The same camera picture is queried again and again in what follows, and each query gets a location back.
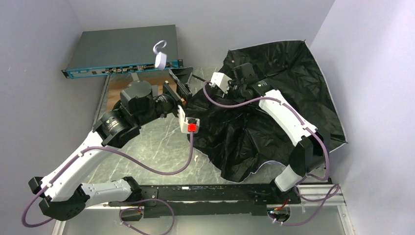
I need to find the wooden board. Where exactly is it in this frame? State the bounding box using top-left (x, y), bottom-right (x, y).
top-left (109, 70), bottom-right (177, 101)

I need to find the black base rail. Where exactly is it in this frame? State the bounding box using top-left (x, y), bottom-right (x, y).
top-left (108, 183), bottom-right (302, 218)

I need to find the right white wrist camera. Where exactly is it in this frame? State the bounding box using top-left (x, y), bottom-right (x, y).
top-left (209, 72), bottom-right (231, 94)

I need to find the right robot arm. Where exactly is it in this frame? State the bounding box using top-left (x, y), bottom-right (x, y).
top-left (228, 63), bottom-right (330, 192)

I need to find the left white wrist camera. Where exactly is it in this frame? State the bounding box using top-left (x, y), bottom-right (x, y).
top-left (178, 105), bottom-right (200, 134)

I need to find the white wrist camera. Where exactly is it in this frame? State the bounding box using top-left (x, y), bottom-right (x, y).
top-left (209, 72), bottom-right (231, 94)
top-left (178, 105), bottom-right (200, 134)

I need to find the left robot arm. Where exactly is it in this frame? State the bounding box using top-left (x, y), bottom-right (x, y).
top-left (28, 68), bottom-right (200, 221)

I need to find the grey network switch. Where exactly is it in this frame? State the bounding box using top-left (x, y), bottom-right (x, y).
top-left (62, 24), bottom-right (183, 79)

